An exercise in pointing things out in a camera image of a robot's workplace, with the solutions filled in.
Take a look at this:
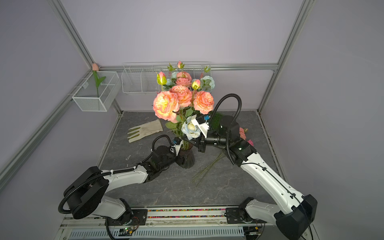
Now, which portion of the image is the pink rose stem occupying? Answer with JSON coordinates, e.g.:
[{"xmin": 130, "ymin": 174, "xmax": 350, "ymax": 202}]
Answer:
[{"xmin": 239, "ymin": 127, "xmax": 248, "ymax": 140}]

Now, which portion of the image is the dark glass vase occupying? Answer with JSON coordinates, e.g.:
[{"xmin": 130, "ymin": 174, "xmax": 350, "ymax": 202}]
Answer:
[{"xmin": 176, "ymin": 146, "xmax": 195, "ymax": 169}]

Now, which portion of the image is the magenta rose stem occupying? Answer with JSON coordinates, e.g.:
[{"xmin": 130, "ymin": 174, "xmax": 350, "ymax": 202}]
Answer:
[{"xmin": 191, "ymin": 139, "xmax": 257, "ymax": 185}]

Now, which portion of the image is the large peach peony spray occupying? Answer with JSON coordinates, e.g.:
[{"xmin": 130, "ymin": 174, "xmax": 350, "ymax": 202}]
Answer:
[{"xmin": 153, "ymin": 84, "xmax": 215, "ymax": 124}]

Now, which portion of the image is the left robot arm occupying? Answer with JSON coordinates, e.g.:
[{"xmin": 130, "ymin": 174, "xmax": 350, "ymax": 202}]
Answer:
[{"xmin": 58, "ymin": 135, "xmax": 184, "ymax": 225}]

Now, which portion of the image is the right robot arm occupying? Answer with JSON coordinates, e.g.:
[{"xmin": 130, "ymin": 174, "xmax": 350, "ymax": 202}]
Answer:
[{"xmin": 186, "ymin": 115, "xmax": 318, "ymax": 240}]

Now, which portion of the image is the green artificial grass mat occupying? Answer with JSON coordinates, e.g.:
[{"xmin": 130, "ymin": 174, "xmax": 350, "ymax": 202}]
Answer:
[{"xmin": 210, "ymin": 112, "xmax": 224, "ymax": 131}]

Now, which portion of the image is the beige garden glove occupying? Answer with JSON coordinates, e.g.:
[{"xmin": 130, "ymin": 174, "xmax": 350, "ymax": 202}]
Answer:
[{"xmin": 128, "ymin": 120, "xmax": 163, "ymax": 143}]

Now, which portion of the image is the white blue rose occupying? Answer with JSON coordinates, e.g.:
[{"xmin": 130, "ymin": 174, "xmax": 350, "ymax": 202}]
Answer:
[{"xmin": 182, "ymin": 115, "xmax": 201, "ymax": 140}]

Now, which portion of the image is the pale blue rose spray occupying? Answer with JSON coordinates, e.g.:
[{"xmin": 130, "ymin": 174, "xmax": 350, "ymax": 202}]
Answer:
[{"xmin": 162, "ymin": 65, "xmax": 216, "ymax": 93}]

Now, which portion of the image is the small peach rose spray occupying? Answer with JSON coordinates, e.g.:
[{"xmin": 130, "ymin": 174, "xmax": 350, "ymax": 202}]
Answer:
[{"xmin": 175, "ymin": 61, "xmax": 192, "ymax": 88}]

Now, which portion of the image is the pink tulip stem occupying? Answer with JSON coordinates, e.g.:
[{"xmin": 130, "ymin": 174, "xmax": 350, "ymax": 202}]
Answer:
[{"xmin": 92, "ymin": 63, "xmax": 106, "ymax": 97}]

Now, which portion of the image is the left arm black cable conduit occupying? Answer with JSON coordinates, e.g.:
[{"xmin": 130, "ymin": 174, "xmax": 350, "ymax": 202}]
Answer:
[{"xmin": 57, "ymin": 134, "xmax": 175, "ymax": 215}]

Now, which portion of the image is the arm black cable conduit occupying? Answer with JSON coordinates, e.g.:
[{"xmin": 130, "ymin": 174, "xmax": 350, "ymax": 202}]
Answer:
[
  {"xmin": 57, "ymin": 134, "xmax": 175, "ymax": 215},
  {"xmin": 208, "ymin": 93, "xmax": 243, "ymax": 166}
]

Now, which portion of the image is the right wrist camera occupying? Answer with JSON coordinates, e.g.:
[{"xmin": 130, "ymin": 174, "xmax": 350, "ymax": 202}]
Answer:
[{"xmin": 191, "ymin": 114, "xmax": 210, "ymax": 138}]

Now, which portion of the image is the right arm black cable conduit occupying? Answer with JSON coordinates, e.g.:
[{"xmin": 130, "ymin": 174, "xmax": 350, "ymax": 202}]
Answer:
[{"xmin": 208, "ymin": 93, "xmax": 243, "ymax": 166}]

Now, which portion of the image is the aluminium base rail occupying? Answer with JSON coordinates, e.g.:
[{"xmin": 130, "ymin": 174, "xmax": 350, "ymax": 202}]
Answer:
[{"xmin": 55, "ymin": 206, "xmax": 286, "ymax": 240}]

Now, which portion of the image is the white wire wall rack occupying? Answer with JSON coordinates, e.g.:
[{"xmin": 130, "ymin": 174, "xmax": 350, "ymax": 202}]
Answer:
[{"xmin": 122, "ymin": 62, "xmax": 212, "ymax": 94}]

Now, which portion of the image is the white mesh wall basket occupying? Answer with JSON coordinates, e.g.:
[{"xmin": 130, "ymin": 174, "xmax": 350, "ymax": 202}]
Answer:
[{"xmin": 72, "ymin": 71, "xmax": 122, "ymax": 112}]

